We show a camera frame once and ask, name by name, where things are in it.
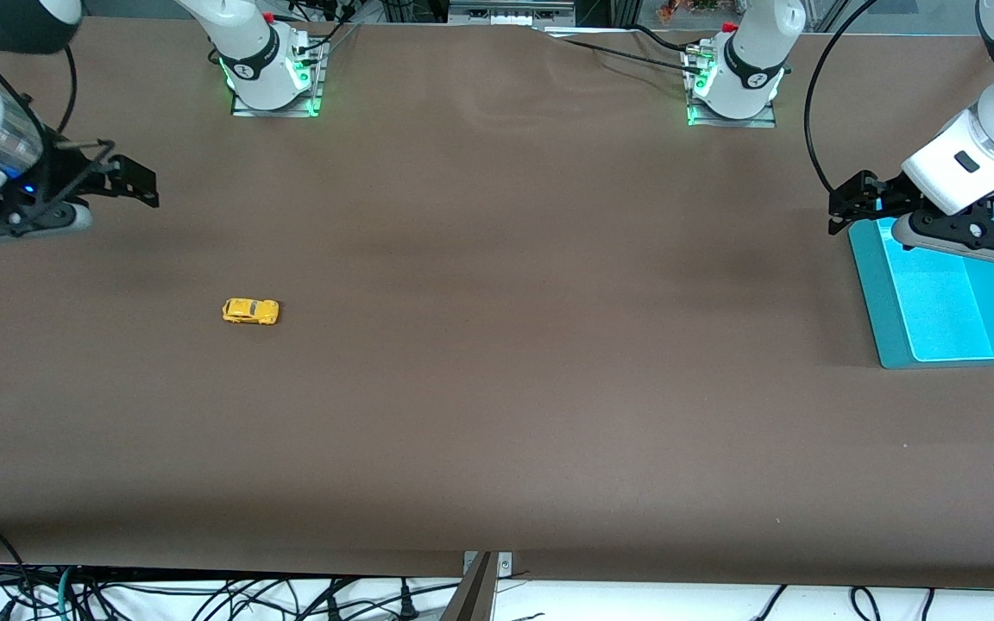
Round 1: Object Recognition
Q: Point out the teal plastic storage bin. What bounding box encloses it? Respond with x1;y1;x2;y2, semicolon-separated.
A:
847;197;994;370

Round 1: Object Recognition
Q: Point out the black cable at right base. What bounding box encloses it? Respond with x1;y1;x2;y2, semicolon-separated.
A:
294;0;362;57

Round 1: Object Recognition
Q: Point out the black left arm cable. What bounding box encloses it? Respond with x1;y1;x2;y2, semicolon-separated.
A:
804;0;882;195

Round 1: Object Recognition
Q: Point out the silver metal box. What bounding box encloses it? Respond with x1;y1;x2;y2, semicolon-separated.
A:
448;0;577;27

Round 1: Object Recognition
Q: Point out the dark camera stand pole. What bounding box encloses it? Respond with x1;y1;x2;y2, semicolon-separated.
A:
439;552;498;621

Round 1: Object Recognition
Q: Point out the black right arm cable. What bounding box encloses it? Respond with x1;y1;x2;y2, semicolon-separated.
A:
53;43;79;137

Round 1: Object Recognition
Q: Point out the short black base cable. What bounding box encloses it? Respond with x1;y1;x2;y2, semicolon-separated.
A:
626;24;692;54

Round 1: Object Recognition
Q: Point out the yellow beetle toy car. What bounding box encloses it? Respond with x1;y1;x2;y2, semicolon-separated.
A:
222;298;280;326

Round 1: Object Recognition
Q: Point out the silver table edge bracket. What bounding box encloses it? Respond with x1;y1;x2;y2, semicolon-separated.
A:
462;552;513;577

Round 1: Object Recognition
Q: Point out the long black base cable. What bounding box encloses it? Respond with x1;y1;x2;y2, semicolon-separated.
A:
559;38;695;77

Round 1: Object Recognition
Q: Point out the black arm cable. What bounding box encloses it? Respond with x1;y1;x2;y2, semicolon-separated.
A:
53;43;79;137
804;0;882;195

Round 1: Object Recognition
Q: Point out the black background frame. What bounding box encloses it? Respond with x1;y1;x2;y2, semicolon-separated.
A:
381;0;450;24

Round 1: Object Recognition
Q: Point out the colourful background item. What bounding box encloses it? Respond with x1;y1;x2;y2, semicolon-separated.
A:
657;0;722;22

